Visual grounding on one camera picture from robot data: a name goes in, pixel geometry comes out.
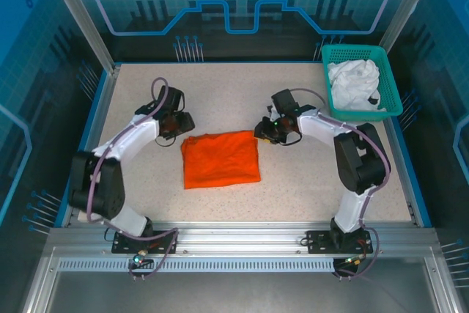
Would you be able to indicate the orange t-shirt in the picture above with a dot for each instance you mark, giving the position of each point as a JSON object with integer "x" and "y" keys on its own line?
{"x": 220, "y": 161}

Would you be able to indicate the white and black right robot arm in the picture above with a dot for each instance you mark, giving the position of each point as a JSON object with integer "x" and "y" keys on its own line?
{"x": 361, "y": 166}

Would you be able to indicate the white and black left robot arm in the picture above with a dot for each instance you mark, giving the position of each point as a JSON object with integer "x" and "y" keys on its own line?
{"x": 110, "y": 166}

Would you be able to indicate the white t-shirt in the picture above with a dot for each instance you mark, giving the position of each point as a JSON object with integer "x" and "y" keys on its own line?
{"x": 353, "y": 84}

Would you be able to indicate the teal plastic basket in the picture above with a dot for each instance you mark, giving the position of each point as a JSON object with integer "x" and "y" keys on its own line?
{"x": 389, "y": 82}

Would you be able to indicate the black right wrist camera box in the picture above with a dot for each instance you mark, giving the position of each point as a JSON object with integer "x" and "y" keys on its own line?
{"x": 285, "y": 102}

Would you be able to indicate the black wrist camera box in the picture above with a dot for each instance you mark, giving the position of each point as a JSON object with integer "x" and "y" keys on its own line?
{"x": 285, "y": 102}
{"x": 173, "y": 98}

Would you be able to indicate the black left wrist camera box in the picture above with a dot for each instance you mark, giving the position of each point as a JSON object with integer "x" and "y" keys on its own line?
{"x": 173, "y": 98}

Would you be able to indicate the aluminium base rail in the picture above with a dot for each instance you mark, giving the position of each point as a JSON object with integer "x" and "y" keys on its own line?
{"x": 238, "y": 236}

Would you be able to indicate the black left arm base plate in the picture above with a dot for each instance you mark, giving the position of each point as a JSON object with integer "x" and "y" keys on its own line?
{"x": 163, "y": 241}

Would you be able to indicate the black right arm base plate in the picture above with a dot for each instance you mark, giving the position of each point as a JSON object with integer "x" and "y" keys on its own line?
{"x": 318, "y": 241}

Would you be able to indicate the aluminium frame post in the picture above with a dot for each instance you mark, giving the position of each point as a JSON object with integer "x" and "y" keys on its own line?
{"x": 410, "y": 9}
{"x": 84, "y": 20}

